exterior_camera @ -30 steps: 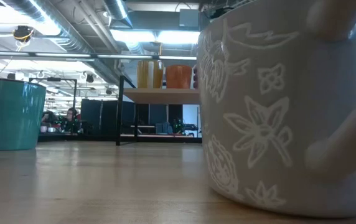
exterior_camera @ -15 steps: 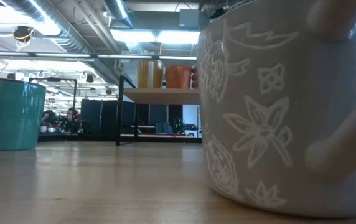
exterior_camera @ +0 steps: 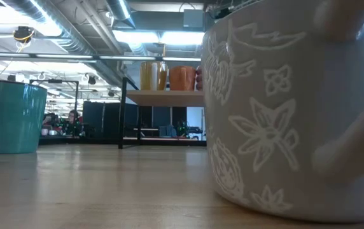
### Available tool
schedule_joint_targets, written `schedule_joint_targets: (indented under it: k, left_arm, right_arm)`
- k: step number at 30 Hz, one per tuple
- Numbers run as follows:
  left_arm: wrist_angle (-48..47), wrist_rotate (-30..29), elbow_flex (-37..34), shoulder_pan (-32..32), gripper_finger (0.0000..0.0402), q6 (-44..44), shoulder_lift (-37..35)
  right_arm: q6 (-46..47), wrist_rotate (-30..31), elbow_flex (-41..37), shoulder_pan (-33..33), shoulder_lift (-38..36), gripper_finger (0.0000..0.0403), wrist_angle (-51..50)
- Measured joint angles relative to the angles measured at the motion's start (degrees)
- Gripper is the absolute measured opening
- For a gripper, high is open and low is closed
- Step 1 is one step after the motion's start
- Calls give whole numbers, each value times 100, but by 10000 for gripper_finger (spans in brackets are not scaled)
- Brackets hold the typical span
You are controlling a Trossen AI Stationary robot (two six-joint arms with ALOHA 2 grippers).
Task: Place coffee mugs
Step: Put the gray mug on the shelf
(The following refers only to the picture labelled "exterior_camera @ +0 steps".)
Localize teal mug white handle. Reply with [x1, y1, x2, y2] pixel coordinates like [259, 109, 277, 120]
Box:
[0, 79, 48, 155]

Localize person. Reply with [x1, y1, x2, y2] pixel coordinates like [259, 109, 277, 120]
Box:
[63, 109, 85, 137]

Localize orange mug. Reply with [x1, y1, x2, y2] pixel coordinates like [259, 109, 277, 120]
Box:
[169, 66, 197, 92]

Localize black partition panels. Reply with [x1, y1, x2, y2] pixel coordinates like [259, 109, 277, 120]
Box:
[82, 101, 188, 144]

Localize blue grey chair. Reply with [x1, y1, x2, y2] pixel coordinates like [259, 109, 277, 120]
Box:
[158, 123, 179, 139]

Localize bright ceiling light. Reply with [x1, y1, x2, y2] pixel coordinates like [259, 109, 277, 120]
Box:
[111, 29, 206, 46]

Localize yellow mug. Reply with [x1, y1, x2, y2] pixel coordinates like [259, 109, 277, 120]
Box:
[139, 61, 169, 91]

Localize grey floral mug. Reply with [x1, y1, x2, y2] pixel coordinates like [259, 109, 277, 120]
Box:
[202, 0, 364, 223]

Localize wooden shelf black legs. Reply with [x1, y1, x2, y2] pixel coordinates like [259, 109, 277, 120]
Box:
[118, 77, 207, 150]

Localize long ceiling light bar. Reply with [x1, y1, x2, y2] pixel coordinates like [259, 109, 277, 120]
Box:
[0, 52, 202, 63]

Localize shiny silver ventilation duct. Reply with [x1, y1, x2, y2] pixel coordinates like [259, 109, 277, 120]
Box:
[105, 0, 137, 29]

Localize black yellow ceiling cable reel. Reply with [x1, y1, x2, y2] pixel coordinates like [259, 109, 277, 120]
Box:
[12, 25, 36, 44]

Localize grey ceiling box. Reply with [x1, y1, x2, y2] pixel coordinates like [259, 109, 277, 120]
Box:
[183, 8, 207, 32]

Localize large silver ventilation duct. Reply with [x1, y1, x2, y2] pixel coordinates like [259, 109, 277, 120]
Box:
[2, 0, 129, 88]

